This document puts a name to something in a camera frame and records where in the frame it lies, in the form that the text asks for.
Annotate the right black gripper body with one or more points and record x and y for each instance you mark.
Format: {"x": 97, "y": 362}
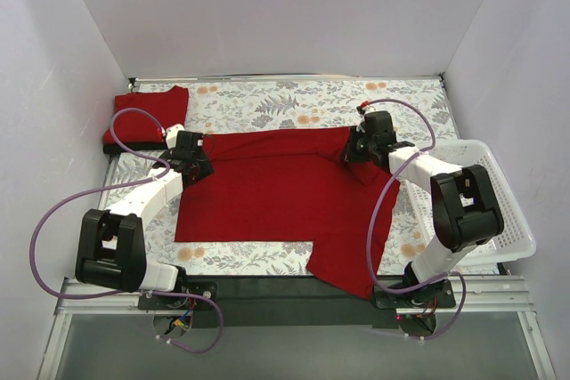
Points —
{"x": 353, "y": 147}

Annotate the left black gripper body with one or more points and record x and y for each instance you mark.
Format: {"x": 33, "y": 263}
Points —
{"x": 201, "y": 165}

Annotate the red t shirt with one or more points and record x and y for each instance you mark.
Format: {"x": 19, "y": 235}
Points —
{"x": 291, "y": 185}
{"x": 168, "y": 107}

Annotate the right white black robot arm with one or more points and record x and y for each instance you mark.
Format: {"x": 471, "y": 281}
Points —
{"x": 465, "y": 211}

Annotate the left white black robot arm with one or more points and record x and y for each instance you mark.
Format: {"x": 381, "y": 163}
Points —
{"x": 111, "y": 249}

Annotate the folded red t shirt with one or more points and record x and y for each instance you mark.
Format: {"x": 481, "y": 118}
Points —
{"x": 168, "y": 107}

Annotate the floral patterned table mat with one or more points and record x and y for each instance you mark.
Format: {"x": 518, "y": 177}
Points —
{"x": 236, "y": 106}

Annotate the white plastic laundry basket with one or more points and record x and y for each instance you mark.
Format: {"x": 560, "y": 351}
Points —
{"x": 516, "y": 241}

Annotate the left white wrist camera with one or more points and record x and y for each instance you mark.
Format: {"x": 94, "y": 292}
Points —
{"x": 170, "y": 135}

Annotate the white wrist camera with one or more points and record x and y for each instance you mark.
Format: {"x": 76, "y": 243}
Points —
{"x": 369, "y": 120}
{"x": 170, "y": 135}

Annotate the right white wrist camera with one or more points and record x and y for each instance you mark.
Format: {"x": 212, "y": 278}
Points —
{"x": 369, "y": 120}

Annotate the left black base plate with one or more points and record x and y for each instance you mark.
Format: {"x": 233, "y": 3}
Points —
{"x": 183, "y": 299}

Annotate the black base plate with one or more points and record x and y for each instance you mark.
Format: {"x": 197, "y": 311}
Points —
{"x": 183, "y": 299}
{"x": 439, "y": 295}

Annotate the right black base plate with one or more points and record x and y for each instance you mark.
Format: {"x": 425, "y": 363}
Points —
{"x": 439, "y": 295}

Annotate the aluminium front rail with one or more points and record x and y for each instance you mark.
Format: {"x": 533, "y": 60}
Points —
{"x": 484, "y": 293}

